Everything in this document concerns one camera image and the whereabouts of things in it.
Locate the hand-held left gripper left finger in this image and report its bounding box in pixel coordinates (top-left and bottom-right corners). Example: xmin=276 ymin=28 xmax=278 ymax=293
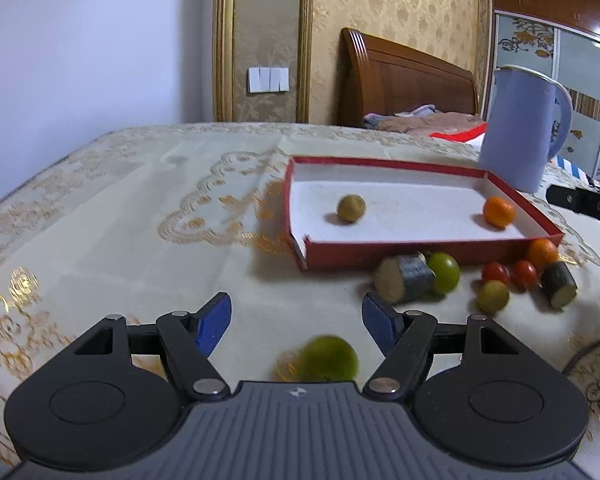
xmin=74 ymin=291 xmax=232 ymax=404

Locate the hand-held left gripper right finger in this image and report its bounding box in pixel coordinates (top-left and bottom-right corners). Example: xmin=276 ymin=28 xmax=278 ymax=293
xmin=361 ymin=293 xmax=526 ymax=404

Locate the green round fruit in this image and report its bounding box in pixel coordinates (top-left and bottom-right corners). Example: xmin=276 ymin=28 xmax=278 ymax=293
xmin=426 ymin=252 xmax=462 ymax=295
xmin=300 ymin=336 xmax=359 ymax=384

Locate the orange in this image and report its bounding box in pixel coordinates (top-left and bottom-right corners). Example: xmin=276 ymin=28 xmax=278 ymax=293
xmin=526 ymin=238 xmax=561 ymax=272
xmin=482 ymin=196 xmax=518 ymax=229

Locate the red cherry tomato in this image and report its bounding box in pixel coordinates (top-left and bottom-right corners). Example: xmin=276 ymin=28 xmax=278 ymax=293
xmin=511 ymin=259 xmax=539 ymax=291
xmin=481 ymin=261 xmax=511 ymax=287

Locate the yellow-green round fruit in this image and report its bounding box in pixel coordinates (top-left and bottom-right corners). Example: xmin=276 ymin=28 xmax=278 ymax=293
xmin=476 ymin=280 xmax=510 ymax=314

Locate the red cardboard box tray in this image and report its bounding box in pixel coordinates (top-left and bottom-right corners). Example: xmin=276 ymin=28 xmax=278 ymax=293
xmin=281 ymin=156 xmax=565 ymax=272

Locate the striped cloth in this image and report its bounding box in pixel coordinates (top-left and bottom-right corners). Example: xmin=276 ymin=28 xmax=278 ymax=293
xmin=550 ymin=155 xmax=600 ymax=192

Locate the blue electric kettle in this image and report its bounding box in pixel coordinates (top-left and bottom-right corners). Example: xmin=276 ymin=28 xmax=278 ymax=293
xmin=479 ymin=65 xmax=574 ymax=194

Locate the brownish yellow round fruit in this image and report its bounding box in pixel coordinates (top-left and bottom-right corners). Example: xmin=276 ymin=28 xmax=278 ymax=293
xmin=336 ymin=194 xmax=367 ymax=224

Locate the floral sliding-door wardrobe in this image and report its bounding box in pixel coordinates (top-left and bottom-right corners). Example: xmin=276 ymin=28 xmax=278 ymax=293
xmin=489 ymin=0 xmax=600 ymax=192

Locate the red cloth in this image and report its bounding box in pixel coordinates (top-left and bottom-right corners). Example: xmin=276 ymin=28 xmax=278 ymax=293
xmin=429 ymin=122 xmax=489 ymax=147

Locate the brown blanket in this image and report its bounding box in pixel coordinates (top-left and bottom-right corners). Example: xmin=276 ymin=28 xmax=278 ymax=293
xmin=362 ymin=105 xmax=489 ymax=137

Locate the wooden bed headboard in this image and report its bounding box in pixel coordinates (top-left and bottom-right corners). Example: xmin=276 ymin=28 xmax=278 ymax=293
xmin=341 ymin=27 xmax=481 ymax=128

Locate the black cable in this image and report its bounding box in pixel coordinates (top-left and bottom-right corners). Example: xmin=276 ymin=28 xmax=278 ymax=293
xmin=562 ymin=329 xmax=600 ymax=377

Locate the white wall switch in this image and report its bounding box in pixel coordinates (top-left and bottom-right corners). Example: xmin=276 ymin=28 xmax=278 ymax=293
xmin=246 ymin=66 xmax=291 ymax=94

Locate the golden wall frame trim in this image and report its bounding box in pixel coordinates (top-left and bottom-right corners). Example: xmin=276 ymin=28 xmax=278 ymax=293
xmin=212 ymin=0 xmax=315 ymax=123

